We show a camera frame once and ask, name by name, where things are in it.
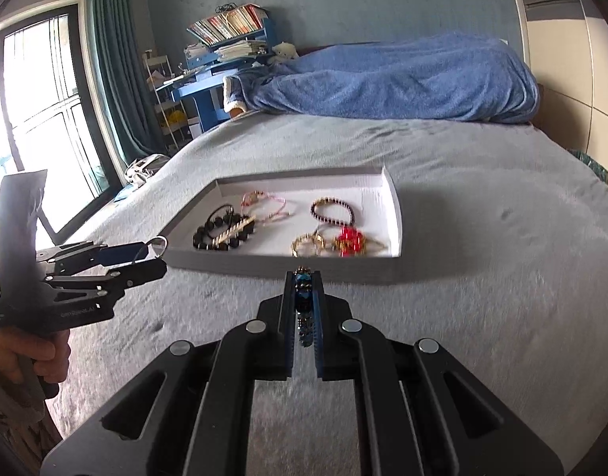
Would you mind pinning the cream padded headboard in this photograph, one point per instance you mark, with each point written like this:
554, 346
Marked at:
571, 59

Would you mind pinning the person's left hand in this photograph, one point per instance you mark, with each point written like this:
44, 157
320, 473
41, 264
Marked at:
41, 357

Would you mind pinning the blue fleece blanket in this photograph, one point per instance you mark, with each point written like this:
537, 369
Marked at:
393, 79

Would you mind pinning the grey bed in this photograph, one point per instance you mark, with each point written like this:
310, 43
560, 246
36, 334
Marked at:
457, 258

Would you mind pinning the white cardboard tray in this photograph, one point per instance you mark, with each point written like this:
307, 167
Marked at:
284, 193

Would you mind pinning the white bag on floor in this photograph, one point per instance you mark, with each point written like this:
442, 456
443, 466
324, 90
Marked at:
145, 168

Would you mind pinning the teal curtain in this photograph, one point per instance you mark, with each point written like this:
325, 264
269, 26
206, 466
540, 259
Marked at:
120, 59

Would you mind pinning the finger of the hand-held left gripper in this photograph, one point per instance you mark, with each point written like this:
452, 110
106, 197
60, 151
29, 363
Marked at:
98, 255
140, 272

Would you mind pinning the stack of papers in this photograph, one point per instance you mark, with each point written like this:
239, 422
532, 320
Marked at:
242, 51

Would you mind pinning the gold bar clip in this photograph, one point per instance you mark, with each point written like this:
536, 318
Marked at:
234, 229

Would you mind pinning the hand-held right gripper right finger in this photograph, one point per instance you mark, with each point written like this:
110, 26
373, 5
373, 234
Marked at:
318, 317

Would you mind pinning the yellow bag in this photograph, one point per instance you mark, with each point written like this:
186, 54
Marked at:
174, 118

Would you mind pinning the window with black frame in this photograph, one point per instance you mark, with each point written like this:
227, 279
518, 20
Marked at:
46, 109

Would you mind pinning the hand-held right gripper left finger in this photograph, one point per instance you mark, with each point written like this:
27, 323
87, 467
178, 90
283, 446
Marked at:
290, 310

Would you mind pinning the row of books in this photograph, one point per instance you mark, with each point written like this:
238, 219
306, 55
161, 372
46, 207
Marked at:
229, 22

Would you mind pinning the teal patterned cloth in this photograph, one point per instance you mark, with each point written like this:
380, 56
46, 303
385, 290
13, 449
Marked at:
594, 166

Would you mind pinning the blue desk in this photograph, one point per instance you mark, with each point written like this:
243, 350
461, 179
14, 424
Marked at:
210, 106

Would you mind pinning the white plush toy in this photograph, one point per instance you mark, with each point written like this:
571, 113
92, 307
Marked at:
285, 50

